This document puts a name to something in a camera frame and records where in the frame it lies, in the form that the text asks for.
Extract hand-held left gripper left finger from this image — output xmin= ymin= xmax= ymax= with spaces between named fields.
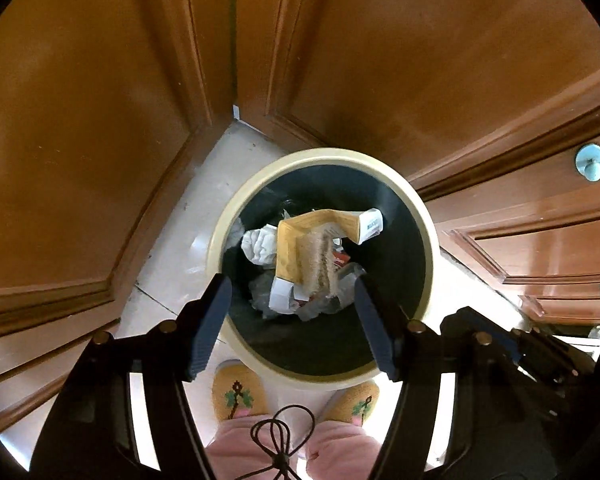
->
xmin=27 ymin=272 xmax=233 ymax=480

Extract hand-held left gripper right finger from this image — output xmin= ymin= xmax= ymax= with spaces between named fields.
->
xmin=353 ymin=274 xmax=546 ymax=480

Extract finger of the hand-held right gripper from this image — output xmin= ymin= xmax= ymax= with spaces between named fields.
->
xmin=439 ymin=305 xmax=524 ymax=361

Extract clear plastic wrap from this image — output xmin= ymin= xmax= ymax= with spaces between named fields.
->
xmin=250 ymin=264 xmax=369 ymax=322

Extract white tissue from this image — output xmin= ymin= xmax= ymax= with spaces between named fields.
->
xmin=240 ymin=225 xmax=281 ymax=267

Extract yellow paper packaging strip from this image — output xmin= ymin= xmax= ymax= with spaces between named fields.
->
xmin=269 ymin=207 xmax=385 ymax=314

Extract cream round trash bin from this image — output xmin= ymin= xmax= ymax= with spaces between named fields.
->
xmin=206 ymin=147 xmax=440 ymax=392

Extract yellow embroidered slipper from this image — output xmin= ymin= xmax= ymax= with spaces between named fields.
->
xmin=212 ymin=364 xmax=269 ymax=422
xmin=322 ymin=380 xmax=381 ymax=429

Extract brown wooden cabinet door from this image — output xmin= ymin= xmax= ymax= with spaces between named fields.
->
xmin=235 ymin=0 xmax=600 ymax=202
xmin=420 ymin=125 xmax=600 ymax=327
xmin=0 ymin=0 xmax=237 ymax=433

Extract pink pants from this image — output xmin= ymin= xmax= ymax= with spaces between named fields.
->
xmin=204 ymin=407 xmax=382 ymax=480

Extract black cord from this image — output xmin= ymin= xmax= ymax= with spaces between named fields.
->
xmin=250 ymin=405 xmax=317 ymax=480

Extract teal round wall hook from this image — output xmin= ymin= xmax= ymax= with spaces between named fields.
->
xmin=575 ymin=143 xmax=600 ymax=182

